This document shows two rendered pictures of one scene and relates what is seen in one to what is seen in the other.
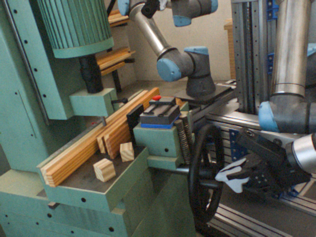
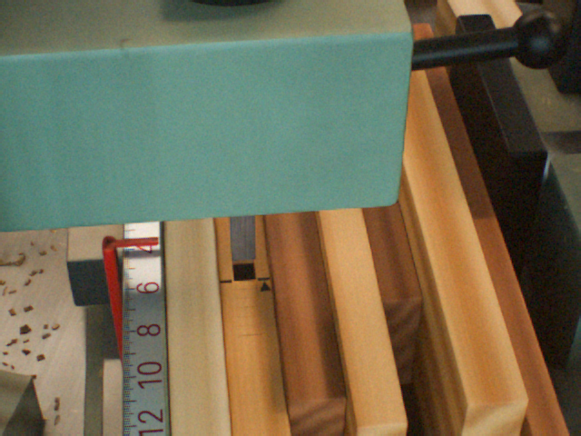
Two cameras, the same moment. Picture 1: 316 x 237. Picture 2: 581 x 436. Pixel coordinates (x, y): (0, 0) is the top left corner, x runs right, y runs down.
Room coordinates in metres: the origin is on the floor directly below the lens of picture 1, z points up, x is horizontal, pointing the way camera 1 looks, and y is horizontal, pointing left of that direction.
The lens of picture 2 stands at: (0.68, 0.33, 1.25)
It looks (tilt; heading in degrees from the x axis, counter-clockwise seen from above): 44 degrees down; 325
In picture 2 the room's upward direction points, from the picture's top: straight up
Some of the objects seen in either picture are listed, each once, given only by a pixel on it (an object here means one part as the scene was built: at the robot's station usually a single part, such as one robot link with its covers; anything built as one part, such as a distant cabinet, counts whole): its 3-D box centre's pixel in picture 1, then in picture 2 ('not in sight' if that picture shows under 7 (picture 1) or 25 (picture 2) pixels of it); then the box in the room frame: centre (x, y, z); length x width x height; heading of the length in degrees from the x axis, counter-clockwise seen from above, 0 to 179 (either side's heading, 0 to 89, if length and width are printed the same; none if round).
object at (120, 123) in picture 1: (124, 131); (432, 271); (0.88, 0.12, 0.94); 0.18 x 0.02 x 0.07; 151
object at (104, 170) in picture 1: (104, 170); not in sight; (0.69, 0.17, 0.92); 0.04 x 0.04 x 0.04; 40
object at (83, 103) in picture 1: (95, 103); (176, 86); (0.93, 0.20, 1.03); 0.14 x 0.07 x 0.09; 61
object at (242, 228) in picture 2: (103, 118); (241, 203); (0.92, 0.18, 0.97); 0.01 x 0.01 x 0.05; 61
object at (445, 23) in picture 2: not in sight; (478, 36); (1.01, -0.02, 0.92); 0.04 x 0.03 x 0.04; 157
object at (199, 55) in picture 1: (196, 59); not in sight; (1.46, -0.23, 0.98); 0.13 x 0.12 x 0.14; 120
